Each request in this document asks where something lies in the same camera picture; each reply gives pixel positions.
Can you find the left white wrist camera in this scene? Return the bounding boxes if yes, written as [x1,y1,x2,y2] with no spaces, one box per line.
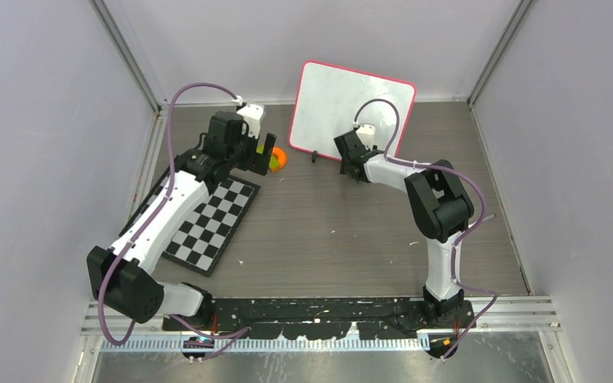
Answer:
[236,102,266,140]

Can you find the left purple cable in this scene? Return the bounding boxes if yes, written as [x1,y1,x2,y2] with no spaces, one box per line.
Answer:
[97,82,252,361]

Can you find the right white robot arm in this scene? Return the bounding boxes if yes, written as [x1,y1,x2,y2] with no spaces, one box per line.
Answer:
[334,130,474,328]

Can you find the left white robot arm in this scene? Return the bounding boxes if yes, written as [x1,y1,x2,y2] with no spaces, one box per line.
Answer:
[86,103,276,330]

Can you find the pink framed whiteboard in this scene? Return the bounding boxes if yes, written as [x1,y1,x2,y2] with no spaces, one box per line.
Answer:
[288,61,417,160]

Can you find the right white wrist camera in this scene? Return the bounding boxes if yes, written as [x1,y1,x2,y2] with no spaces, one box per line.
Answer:
[354,124,376,150]

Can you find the black white checkerboard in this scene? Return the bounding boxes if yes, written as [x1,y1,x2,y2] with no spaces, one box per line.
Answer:
[110,172,260,276]

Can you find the orange green toy block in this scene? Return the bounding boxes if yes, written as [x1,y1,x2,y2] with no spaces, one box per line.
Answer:
[269,147,287,173]

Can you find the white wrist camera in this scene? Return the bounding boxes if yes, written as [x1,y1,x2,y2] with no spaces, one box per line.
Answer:
[236,102,266,140]
[354,124,376,150]

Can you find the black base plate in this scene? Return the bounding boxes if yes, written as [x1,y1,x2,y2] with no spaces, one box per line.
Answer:
[162,298,474,341]

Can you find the aluminium front rail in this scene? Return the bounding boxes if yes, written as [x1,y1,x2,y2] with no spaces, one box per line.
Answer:
[81,296,561,354]

